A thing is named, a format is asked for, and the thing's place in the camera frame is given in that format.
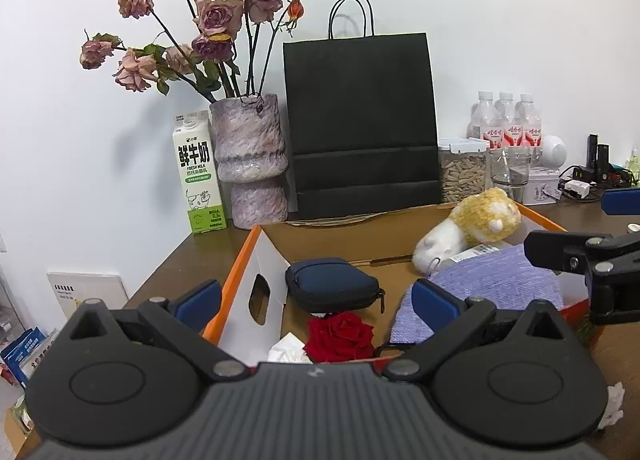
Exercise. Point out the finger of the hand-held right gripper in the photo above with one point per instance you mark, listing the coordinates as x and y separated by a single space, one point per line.
622 201
612 280

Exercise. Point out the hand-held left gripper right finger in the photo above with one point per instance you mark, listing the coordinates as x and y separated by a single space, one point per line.
435 302

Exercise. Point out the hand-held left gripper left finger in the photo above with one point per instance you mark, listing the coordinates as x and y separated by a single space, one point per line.
200 297

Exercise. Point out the purple knitted cloth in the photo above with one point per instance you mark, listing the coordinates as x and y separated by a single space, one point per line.
500 280

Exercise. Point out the white yellow plush toy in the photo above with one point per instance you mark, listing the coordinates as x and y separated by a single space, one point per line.
480 215

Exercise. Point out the red artificial rose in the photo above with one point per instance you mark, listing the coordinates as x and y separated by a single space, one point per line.
340 337

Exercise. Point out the white tissue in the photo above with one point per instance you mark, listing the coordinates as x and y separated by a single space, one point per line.
612 405
287 350

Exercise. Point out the navy zip case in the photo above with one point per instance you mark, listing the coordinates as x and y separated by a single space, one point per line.
330 285

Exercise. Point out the red cardboard box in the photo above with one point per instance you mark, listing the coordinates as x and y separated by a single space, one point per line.
340 240

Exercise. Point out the brown wooden desktop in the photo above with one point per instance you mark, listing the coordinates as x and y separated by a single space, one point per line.
620 355

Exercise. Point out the small green bottle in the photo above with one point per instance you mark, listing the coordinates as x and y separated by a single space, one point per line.
634 162

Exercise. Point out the black upright device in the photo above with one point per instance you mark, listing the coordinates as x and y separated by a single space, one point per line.
603 162
593 152

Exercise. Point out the white charger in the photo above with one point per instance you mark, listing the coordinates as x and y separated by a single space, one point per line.
577 189

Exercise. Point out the white tin box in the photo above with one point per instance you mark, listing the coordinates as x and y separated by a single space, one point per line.
542 187

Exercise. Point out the white round speaker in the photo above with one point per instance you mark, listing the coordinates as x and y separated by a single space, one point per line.
555 151

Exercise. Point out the white flat box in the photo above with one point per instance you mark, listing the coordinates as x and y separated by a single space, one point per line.
90 295

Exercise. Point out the clear drinking glass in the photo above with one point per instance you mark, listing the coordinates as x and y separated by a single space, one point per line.
510 175

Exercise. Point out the white green milk carton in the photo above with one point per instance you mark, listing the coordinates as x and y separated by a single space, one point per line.
197 175

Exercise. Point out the clear jar of pellets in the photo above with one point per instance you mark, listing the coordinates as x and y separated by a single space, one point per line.
462 177

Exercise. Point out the purple ceramic vase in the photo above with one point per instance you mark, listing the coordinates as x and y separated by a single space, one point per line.
250 155

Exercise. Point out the blue white packet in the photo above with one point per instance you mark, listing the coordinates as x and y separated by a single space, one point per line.
27 355

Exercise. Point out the black paper bag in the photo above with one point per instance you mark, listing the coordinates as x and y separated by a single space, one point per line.
360 115

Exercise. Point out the brown cardboard carton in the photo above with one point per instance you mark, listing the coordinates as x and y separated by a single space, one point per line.
17 432

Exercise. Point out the dried rose bouquet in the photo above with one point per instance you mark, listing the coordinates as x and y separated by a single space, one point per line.
215 20

